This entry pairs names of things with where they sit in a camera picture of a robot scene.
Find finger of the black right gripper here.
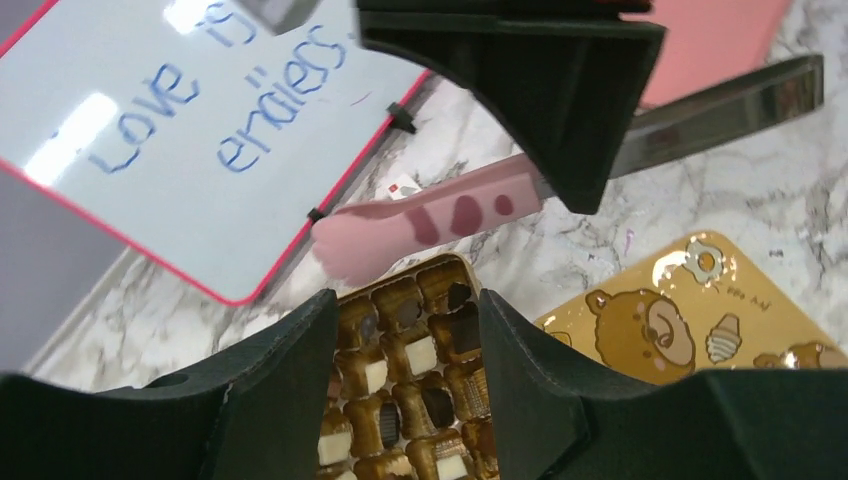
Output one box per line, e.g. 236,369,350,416
357,0,666,214

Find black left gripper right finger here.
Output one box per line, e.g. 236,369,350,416
479,289,847,479

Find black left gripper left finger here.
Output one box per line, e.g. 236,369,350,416
1,289,339,479

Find pink silicone tongs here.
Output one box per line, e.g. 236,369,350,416
311,53,824,286

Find gold chocolate box tray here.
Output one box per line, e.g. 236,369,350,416
316,253,500,479

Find silver tin lid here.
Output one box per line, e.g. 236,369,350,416
535,231,847,384

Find pink plastic tray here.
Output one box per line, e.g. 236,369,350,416
624,0,791,108

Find black whiteboard stand right foot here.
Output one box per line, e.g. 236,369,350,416
386,102,418,135

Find black whiteboard stand foot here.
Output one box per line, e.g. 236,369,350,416
307,208,327,223
386,102,418,135

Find small white card box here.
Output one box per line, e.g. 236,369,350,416
374,173,422,201

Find black whiteboard stand left foot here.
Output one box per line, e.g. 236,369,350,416
307,208,327,223

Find pink-framed whiteboard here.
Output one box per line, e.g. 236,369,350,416
1,0,427,305

